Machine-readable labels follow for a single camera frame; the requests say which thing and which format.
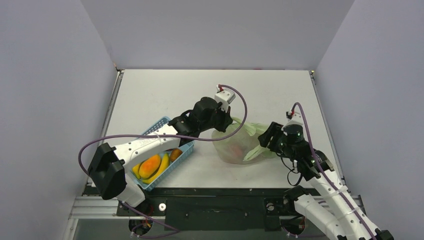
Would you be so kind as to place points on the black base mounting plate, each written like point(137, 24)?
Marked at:
point(215, 208)

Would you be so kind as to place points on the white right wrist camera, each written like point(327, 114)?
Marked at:
point(294, 118)

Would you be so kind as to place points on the light green plastic bag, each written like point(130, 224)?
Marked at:
point(247, 138)

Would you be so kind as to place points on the light blue perforated basket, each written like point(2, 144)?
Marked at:
point(187, 151)

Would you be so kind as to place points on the yellow fake banana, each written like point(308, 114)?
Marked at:
point(136, 170)
point(165, 163)

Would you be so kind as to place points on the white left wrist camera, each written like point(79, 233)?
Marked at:
point(224, 97)

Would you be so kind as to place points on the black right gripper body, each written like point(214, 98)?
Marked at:
point(269, 135)

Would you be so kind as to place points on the brown fake kiwi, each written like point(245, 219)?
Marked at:
point(175, 154)

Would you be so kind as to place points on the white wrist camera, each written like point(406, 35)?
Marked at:
point(224, 97)
point(294, 118)

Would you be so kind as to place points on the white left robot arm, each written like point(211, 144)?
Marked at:
point(110, 166)

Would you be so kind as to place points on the orange fake mango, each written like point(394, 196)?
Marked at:
point(149, 166)

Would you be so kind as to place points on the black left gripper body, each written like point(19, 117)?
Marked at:
point(218, 120)

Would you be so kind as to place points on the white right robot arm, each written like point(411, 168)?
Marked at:
point(343, 219)

